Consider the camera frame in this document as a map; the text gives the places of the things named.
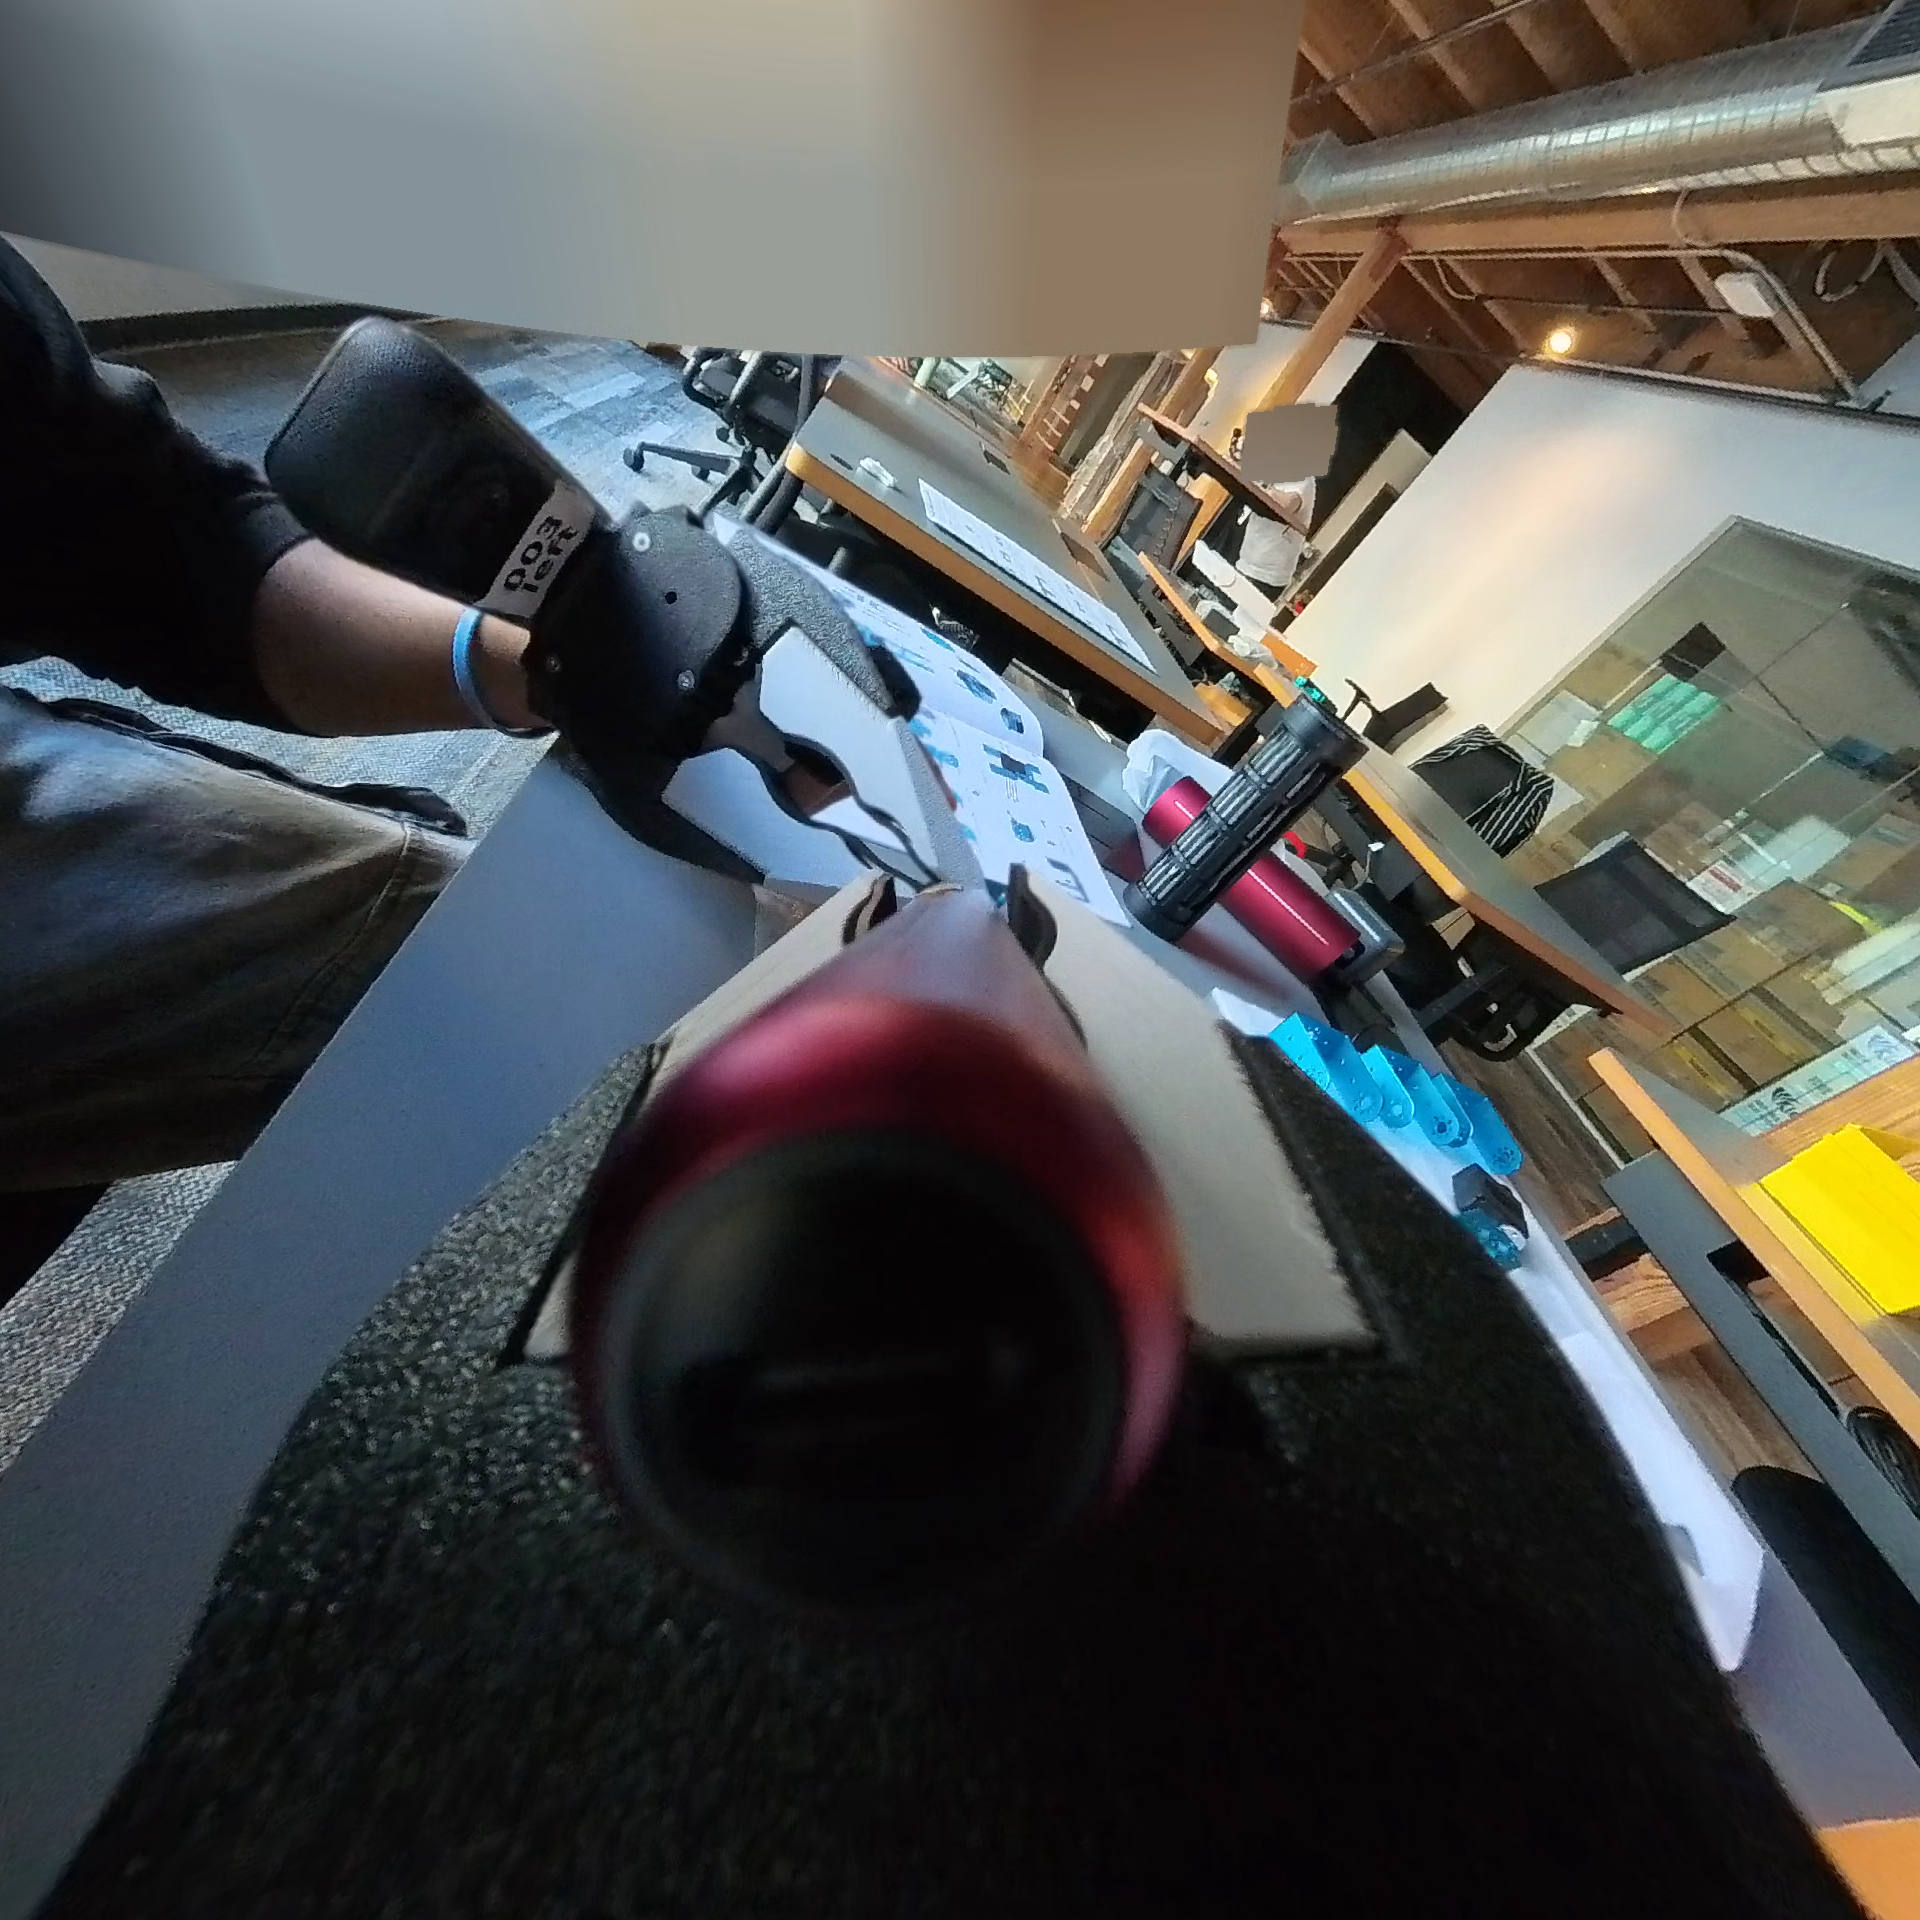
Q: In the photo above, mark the black servo motor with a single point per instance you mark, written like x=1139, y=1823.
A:
x=1483, y=1194

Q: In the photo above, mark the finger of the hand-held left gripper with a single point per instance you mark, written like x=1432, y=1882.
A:
x=763, y=825
x=839, y=704

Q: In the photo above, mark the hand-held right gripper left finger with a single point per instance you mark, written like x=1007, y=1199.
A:
x=795, y=983

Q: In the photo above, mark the white instruction manual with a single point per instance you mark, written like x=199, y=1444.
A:
x=1019, y=809

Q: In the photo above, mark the black cylindrical bit holder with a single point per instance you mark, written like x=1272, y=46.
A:
x=1243, y=819

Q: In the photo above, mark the black office chair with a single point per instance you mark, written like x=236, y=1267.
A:
x=735, y=422
x=1483, y=787
x=1628, y=900

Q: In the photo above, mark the silver spiral air duct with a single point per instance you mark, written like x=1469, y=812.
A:
x=1576, y=142

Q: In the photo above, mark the yellow plastic bin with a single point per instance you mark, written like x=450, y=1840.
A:
x=1851, y=1214

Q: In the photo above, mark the white foam sheet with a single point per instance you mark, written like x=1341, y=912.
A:
x=1635, y=1424

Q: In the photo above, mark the person's left forearm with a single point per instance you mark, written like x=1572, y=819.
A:
x=346, y=630

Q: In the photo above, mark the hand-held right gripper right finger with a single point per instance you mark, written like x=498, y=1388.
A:
x=1237, y=1200

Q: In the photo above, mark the person's leg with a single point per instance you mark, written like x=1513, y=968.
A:
x=195, y=931

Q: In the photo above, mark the blue perforated bracket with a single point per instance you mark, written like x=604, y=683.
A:
x=1506, y=1244

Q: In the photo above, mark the blue wristband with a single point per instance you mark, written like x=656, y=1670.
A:
x=469, y=668

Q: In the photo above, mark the white crumpled bag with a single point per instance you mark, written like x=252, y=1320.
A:
x=1178, y=764

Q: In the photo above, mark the blue U-shaped bracket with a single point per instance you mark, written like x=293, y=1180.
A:
x=1436, y=1113
x=1489, y=1147
x=1380, y=1089
x=1307, y=1065

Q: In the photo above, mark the red cylindrical case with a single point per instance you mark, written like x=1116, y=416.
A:
x=1282, y=907

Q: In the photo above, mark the wood-edged office table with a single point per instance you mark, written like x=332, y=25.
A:
x=973, y=511
x=1724, y=1185
x=1483, y=886

